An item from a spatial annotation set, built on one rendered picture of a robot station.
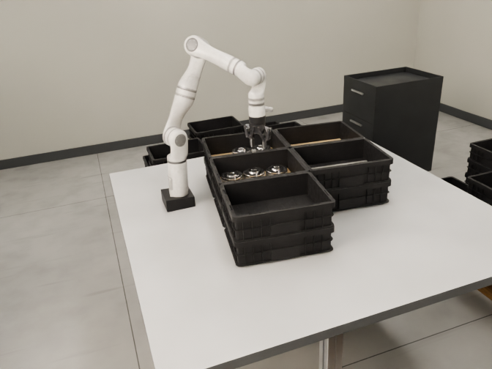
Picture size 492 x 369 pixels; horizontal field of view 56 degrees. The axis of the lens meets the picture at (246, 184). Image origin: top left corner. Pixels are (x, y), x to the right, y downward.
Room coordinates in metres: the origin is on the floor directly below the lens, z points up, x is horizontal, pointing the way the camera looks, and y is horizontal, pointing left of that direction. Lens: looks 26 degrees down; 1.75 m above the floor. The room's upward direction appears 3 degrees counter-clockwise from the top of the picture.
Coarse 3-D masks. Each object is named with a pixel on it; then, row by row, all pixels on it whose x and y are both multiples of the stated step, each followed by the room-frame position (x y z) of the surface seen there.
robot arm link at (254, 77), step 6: (240, 60) 2.02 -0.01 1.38; (234, 66) 1.99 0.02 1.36; (240, 66) 1.98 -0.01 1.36; (246, 66) 2.02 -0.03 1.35; (234, 72) 1.99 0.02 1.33; (240, 72) 1.97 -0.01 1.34; (246, 72) 1.95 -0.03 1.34; (252, 72) 1.93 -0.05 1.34; (258, 72) 1.95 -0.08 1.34; (240, 78) 1.97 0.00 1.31; (246, 78) 1.94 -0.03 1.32; (252, 78) 1.93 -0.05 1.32; (258, 78) 1.93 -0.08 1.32; (252, 84) 1.93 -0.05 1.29
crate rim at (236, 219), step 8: (272, 176) 1.77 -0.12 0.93; (280, 176) 1.77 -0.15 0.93; (288, 176) 1.78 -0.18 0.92; (312, 176) 1.75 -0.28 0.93; (224, 184) 1.72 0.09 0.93; (232, 184) 1.73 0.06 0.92; (320, 184) 1.67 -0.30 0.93; (224, 200) 1.62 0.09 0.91; (232, 208) 1.52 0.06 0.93; (288, 208) 1.49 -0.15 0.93; (296, 208) 1.49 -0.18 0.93; (304, 208) 1.49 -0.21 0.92; (312, 208) 1.50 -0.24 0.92; (320, 208) 1.50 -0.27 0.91; (328, 208) 1.51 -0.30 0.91; (232, 216) 1.45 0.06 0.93; (240, 216) 1.45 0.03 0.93; (248, 216) 1.45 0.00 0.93; (256, 216) 1.46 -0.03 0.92; (264, 216) 1.46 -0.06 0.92; (272, 216) 1.47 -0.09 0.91; (280, 216) 1.47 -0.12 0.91
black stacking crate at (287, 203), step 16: (304, 176) 1.79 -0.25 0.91; (224, 192) 1.68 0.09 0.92; (240, 192) 1.74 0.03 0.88; (256, 192) 1.75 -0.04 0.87; (272, 192) 1.76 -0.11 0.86; (288, 192) 1.78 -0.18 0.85; (304, 192) 1.79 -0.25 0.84; (320, 192) 1.65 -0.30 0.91; (224, 208) 1.68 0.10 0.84; (240, 208) 1.70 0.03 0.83; (256, 208) 1.69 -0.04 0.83; (272, 208) 1.68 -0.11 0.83; (240, 224) 1.46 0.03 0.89; (256, 224) 1.47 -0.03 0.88; (272, 224) 1.48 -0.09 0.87; (288, 224) 1.49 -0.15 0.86; (304, 224) 1.50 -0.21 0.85; (320, 224) 1.52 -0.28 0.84; (240, 240) 1.45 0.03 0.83
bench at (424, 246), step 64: (128, 192) 2.19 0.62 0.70; (192, 192) 2.14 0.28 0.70; (448, 192) 1.97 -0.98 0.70; (128, 256) 1.60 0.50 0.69; (192, 256) 1.55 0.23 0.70; (320, 256) 1.50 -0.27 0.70; (384, 256) 1.47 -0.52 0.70; (448, 256) 1.45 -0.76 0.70; (192, 320) 1.18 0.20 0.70; (256, 320) 1.16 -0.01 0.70; (320, 320) 1.14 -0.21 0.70
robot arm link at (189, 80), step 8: (192, 56) 2.15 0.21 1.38; (192, 64) 2.13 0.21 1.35; (200, 64) 2.12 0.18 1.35; (184, 72) 2.12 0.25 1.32; (192, 72) 2.10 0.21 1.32; (200, 72) 2.11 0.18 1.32; (184, 80) 2.07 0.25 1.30; (192, 80) 2.07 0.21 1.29; (184, 88) 2.05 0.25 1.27; (192, 88) 2.06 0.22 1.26
